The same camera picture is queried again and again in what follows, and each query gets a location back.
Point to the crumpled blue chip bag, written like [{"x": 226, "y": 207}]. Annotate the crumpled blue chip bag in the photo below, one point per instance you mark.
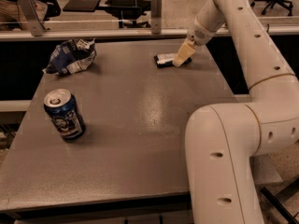
[{"x": 71, "y": 56}]

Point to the black white rxbar wrapper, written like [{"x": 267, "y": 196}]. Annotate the black white rxbar wrapper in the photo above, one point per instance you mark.
[{"x": 164, "y": 60}]

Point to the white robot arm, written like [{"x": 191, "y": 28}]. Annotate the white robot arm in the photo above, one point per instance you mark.
[{"x": 220, "y": 139}]

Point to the dark desk with base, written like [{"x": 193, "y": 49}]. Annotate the dark desk with base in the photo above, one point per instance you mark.
[{"x": 126, "y": 11}]

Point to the blue pepsi can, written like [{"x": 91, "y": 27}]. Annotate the blue pepsi can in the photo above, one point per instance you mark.
[{"x": 61, "y": 106}]

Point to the black office chair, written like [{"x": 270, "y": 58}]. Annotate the black office chair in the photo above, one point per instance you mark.
[{"x": 286, "y": 4}]

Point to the metal rail bracket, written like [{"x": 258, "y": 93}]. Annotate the metal rail bracket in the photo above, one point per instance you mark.
[
  {"x": 156, "y": 16},
  {"x": 36, "y": 27}
]

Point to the left metal rail bracket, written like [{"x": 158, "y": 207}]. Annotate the left metal rail bracket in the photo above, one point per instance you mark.
[{"x": 36, "y": 27}]

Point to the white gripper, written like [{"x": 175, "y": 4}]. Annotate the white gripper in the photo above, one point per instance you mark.
[{"x": 202, "y": 34}]

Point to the middle metal rail bracket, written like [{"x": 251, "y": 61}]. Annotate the middle metal rail bracket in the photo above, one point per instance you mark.
[{"x": 156, "y": 16}]

